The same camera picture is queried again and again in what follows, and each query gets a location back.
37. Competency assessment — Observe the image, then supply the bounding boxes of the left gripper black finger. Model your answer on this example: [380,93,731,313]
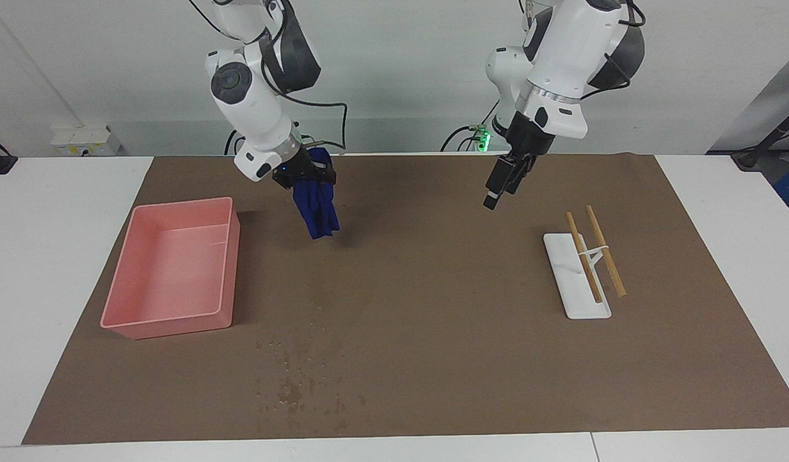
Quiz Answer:
[506,153,538,195]
[482,154,516,211]

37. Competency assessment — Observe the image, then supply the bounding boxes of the blue towel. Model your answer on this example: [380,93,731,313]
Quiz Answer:
[291,148,341,241]

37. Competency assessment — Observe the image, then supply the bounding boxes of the water spill droplets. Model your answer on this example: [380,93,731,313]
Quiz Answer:
[252,298,371,432]

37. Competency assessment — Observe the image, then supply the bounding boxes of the wooden rod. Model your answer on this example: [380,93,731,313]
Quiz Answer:
[584,205,628,298]
[565,212,605,305]

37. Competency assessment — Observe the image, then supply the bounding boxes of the white rack base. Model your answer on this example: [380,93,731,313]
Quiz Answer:
[543,232,613,320]

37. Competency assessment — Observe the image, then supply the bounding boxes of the brown table mat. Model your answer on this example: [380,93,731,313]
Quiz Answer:
[21,153,789,446]

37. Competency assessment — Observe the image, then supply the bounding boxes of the pink plastic bin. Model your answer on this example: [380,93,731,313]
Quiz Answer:
[99,196,241,340]

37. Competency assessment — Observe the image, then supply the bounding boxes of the black stand leg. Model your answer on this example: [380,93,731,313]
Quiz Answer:
[731,101,789,171]

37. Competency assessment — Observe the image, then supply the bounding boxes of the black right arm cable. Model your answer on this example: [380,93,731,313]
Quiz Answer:
[265,38,349,152]

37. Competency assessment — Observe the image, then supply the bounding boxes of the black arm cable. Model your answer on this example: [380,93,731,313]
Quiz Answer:
[265,38,349,152]
[581,0,647,102]

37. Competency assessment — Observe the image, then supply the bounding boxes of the black left base cable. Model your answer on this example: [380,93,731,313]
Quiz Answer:
[440,98,502,153]

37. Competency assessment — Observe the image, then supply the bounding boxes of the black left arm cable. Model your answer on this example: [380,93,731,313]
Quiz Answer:
[581,0,647,102]

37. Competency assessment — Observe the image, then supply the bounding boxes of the white wall socket box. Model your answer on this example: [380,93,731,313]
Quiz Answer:
[51,126,123,157]

